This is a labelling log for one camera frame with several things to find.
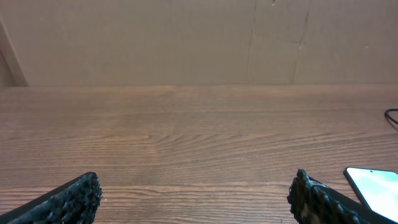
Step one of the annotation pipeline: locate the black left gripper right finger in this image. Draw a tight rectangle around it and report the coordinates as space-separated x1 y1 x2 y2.
287 169 395 224

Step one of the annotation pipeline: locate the black Samsung smartphone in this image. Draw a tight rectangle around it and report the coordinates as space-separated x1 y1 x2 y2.
343 167 397 223

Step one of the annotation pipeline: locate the black charger cable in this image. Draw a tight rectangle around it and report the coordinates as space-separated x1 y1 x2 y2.
384 108 398 126

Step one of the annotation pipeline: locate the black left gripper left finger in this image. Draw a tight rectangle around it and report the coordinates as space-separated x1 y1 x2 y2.
1 172 103 224

